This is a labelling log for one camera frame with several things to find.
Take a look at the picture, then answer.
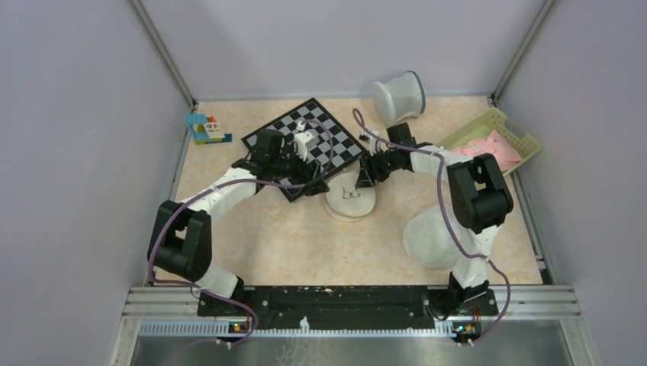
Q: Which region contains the black and white chessboard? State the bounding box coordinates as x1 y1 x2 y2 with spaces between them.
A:
241 98 367 180

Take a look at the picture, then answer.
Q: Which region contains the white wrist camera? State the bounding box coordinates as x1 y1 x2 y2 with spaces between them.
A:
292 120 319 161
359 129 384 156

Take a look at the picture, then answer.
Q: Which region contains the light green plastic basket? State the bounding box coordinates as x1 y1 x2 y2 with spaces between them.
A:
437 108 542 176

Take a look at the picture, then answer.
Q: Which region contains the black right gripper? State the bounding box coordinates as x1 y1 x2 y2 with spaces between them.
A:
355 147 399 190

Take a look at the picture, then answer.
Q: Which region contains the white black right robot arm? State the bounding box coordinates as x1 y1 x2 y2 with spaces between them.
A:
356 117 513 314

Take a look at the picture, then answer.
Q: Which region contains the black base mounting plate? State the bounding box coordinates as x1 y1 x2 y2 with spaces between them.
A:
197 285 499 330

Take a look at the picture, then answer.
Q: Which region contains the colourful toy block house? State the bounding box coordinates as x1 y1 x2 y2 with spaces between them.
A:
185 114 233 145

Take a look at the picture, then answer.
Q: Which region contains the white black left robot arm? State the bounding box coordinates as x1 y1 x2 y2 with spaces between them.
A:
147 130 329 315

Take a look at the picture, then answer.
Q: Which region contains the pink bra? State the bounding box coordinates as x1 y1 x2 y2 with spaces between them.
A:
451 130 522 170

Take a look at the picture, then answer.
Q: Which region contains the aluminium front frame rail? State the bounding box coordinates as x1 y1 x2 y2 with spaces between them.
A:
110 285 600 365

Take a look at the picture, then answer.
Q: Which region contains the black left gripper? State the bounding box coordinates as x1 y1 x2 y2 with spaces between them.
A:
269 142 328 195

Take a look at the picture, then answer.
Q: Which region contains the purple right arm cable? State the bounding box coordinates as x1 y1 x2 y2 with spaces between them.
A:
351 108 513 347

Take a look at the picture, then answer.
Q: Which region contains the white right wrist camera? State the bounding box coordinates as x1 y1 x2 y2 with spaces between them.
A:
359 129 384 156

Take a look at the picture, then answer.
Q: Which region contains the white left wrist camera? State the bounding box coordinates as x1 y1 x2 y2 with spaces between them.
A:
292 120 319 161

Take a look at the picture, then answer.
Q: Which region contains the white mesh laundry bag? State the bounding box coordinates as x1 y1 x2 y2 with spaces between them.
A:
402 204 462 269
323 171 377 223

